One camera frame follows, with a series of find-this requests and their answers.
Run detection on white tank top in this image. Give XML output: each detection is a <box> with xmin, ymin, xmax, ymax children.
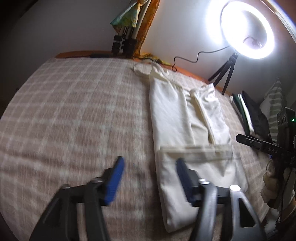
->
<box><xmin>133</xmin><ymin>63</ymin><xmax>248</xmax><ymax>232</ymax></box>

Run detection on stack of folded clothes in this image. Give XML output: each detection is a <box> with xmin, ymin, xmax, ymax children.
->
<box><xmin>230</xmin><ymin>91</ymin><xmax>273</xmax><ymax>143</ymax></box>

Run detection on right gloved hand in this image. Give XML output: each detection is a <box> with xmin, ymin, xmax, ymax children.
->
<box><xmin>260</xmin><ymin>160</ymin><xmax>295</xmax><ymax>222</ymax></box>

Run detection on green striped pillow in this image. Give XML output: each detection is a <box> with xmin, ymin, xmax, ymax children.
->
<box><xmin>260</xmin><ymin>79</ymin><xmax>286</xmax><ymax>144</ymax></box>

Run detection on checkered beige blanket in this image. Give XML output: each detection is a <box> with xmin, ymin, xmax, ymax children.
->
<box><xmin>0</xmin><ymin>56</ymin><xmax>271</xmax><ymax>241</ymax></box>

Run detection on black mini tripod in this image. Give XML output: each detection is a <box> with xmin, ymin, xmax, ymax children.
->
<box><xmin>208</xmin><ymin>52</ymin><xmax>238</xmax><ymax>95</ymax></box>

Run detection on yellow crumpled cloth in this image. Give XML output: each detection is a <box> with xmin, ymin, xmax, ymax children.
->
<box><xmin>138</xmin><ymin>53</ymin><xmax>171</xmax><ymax>66</ymax></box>

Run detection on orange patterned bedsheet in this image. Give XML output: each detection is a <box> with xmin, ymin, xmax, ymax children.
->
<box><xmin>55</xmin><ymin>50</ymin><xmax>232</xmax><ymax>96</ymax></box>

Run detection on folded tripod stand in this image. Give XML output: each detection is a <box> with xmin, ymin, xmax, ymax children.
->
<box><xmin>111</xmin><ymin>1</ymin><xmax>151</xmax><ymax>58</ymax></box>

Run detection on colourful floral scarf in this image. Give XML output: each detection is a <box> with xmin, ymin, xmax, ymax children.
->
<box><xmin>110</xmin><ymin>0</ymin><xmax>147</xmax><ymax>32</ymax></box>

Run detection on black power cable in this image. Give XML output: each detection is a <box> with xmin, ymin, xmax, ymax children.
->
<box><xmin>171</xmin><ymin>45</ymin><xmax>232</xmax><ymax>72</ymax></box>

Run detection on white ring light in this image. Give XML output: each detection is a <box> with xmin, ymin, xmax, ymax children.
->
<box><xmin>204</xmin><ymin>0</ymin><xmax>282</xmax><ymax>60</ymax></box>

